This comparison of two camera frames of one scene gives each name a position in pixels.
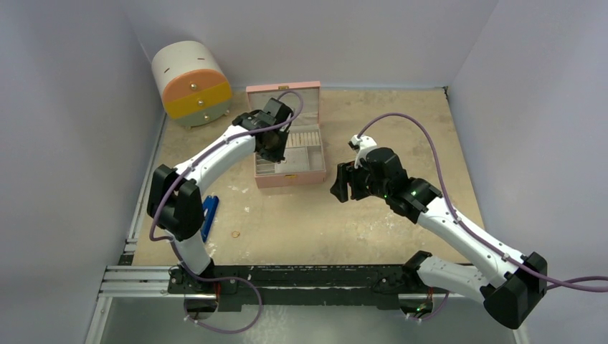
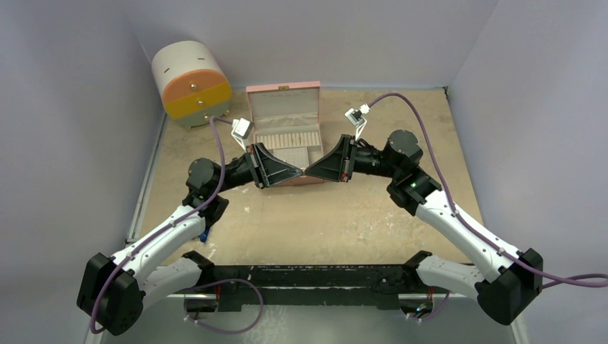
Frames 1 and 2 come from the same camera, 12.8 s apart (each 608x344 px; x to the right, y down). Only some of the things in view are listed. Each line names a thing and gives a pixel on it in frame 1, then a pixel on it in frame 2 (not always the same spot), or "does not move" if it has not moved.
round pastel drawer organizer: x=194 y=88 does not move
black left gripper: x=278 y=155 → x=265 y=169
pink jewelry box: x=304 y=161 does not move
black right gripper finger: x=340 y=188 → x=338 y=164
